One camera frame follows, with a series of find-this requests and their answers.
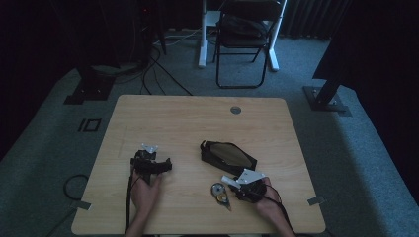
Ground correction tape dispenser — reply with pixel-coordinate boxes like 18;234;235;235
210;183;232;212

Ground black looped floor cable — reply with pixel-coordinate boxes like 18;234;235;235
62;174;90;202

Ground black floor tape marks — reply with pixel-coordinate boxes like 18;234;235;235
77;118;103;133

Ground dark curtain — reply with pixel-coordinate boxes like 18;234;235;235
283;0;352;41

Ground person's left hand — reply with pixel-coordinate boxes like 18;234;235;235
130;172;164;215

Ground white floor cable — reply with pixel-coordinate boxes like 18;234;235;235
153;27;203;47

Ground black folding chair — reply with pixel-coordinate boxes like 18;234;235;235
212;0;282;90

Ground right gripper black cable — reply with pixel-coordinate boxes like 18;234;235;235
263;183;296;237

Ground person's right hand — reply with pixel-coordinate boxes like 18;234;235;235
252;177;282;222

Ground black stand with metal base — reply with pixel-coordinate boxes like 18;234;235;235
302;48;353;118

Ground white desk leg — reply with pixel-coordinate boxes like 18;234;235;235
268;0;289;72
198;0;222;69

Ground dark bag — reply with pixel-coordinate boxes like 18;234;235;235
220;14;270;40

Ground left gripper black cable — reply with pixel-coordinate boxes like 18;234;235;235
124;169;134;233

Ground black floor cables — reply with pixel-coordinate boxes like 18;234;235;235
139;45;195;97

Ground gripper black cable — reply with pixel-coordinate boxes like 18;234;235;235
124;169;134;233
263;183;296;237

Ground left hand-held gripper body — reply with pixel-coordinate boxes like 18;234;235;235
129;143;161;185

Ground black stand base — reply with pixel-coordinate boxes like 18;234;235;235
63;65;117;106

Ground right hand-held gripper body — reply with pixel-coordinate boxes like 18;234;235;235
235;168;268;202

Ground black pencil case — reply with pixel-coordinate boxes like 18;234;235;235
200;140;259;178

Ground grey tape piece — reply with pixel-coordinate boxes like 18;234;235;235
76;199;93;211
306;196;326;207

